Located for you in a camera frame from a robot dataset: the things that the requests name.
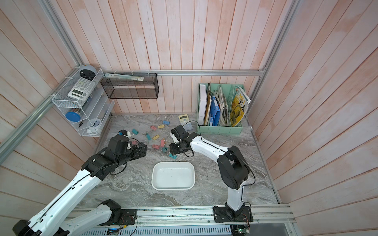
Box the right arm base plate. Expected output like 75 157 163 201
213 205 254 223

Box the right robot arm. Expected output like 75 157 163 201
169 125 252 217

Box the blue folder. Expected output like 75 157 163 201
209 95 220 126

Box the white calculator on shelf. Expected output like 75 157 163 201
68 77 95 101

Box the white storage tray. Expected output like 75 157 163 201
151 162 195 191

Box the white wire shelf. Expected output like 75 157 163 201
52 67 115 137

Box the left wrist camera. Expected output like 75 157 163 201
118 129 132 138

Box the yellow blue calculator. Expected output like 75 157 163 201
178 114 193 131

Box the black wire basket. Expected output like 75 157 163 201
101 72 159 99

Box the white mug on shelf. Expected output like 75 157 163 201
87 119 101 135

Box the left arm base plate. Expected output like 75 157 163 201
100 209 137 226

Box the white binder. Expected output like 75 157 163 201
198 84 207 125

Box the green file organizer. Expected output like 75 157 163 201
196 83 244 135

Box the round grey speaker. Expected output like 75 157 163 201
79 65 97 81

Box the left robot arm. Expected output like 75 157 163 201
12 135 147 236

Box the yellow magazine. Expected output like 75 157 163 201
230 86 251 127

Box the ruler on basket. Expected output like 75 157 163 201
104 73 144 82

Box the teal binder clip lowest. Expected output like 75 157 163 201
169 153 177 159

